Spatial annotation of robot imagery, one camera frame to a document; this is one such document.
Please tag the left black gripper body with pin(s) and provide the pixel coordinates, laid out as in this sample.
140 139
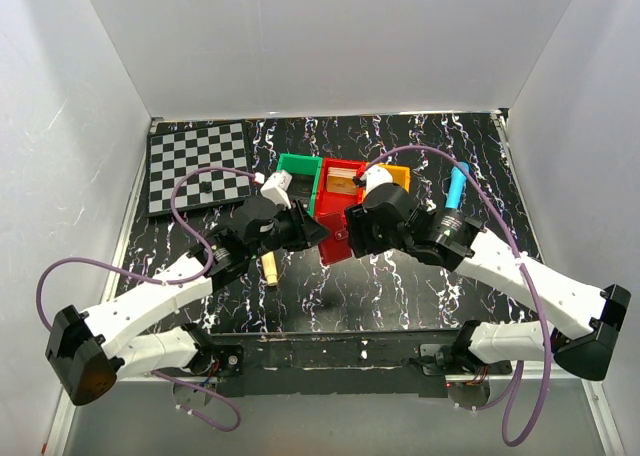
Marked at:
298 227

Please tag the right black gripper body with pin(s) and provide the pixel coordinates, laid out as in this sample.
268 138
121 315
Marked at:
361 231

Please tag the red leather card holder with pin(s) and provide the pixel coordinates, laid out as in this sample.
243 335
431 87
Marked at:
335 247

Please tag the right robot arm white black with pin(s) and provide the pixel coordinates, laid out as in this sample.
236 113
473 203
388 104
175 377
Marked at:
578 325

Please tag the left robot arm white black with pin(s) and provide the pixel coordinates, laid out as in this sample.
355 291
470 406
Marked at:
91 350

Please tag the black card in green bin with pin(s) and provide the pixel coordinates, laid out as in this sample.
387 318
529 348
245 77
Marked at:
301 188

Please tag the brown card stack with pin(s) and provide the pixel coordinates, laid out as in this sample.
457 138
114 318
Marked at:
339 181

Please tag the red plastic bin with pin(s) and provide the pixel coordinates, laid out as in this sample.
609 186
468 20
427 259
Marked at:
327 202

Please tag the wooden rolling pin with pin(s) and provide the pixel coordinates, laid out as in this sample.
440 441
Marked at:
270 270

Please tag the orange plastic bin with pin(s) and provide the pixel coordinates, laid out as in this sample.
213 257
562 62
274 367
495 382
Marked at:
401 175

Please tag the green plastic bin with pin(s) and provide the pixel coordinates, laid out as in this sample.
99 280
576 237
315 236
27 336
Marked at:
301 164

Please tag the blue toy microphone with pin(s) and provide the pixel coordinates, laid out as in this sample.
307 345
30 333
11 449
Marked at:
456 189

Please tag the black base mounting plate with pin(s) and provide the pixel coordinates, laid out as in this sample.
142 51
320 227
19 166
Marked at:
324 363

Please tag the black and grey chessboard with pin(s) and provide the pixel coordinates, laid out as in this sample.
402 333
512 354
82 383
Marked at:
179 159

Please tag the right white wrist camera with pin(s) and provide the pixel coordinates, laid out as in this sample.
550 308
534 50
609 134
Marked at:
372 178

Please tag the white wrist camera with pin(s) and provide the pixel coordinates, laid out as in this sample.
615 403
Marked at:
275 188
372 178

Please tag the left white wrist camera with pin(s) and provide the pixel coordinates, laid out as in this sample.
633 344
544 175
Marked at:
275 188

